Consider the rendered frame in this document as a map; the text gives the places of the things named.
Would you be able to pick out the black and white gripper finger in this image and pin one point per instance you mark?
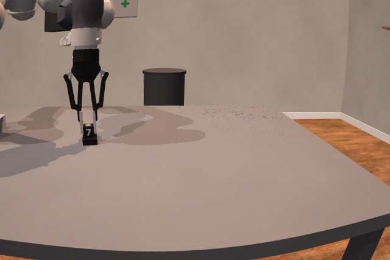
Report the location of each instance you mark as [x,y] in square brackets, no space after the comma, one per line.
[75,106]
[104,75]

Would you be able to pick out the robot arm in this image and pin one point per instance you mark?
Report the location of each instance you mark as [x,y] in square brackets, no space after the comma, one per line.
[85,18]

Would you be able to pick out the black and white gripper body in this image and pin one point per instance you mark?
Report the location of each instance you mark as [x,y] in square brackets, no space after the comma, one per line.
[85,60]

